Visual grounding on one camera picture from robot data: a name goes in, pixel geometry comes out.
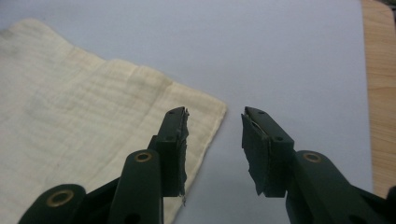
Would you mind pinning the cream cloth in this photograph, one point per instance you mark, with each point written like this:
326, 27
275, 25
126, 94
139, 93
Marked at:
77, 118

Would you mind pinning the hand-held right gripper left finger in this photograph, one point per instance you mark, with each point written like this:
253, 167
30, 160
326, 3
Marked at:
172, 155

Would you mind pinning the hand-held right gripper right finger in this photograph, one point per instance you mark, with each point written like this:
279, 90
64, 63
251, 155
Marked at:
267, 161

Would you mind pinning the wooden table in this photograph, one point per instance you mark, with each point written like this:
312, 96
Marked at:
381, 93

